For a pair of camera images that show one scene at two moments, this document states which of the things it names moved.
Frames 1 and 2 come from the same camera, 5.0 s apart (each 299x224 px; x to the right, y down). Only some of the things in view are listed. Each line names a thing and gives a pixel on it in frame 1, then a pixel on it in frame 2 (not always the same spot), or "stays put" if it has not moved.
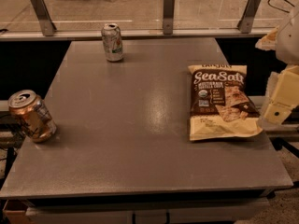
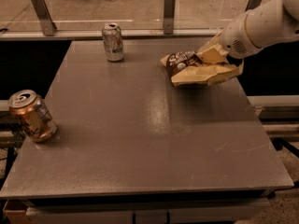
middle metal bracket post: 168,12 stays put
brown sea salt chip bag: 220,105 to 186,67
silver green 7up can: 113,44 stays put
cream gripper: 289,42 to 234,38
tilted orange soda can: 33,114 stays put
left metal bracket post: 42,13 stays put
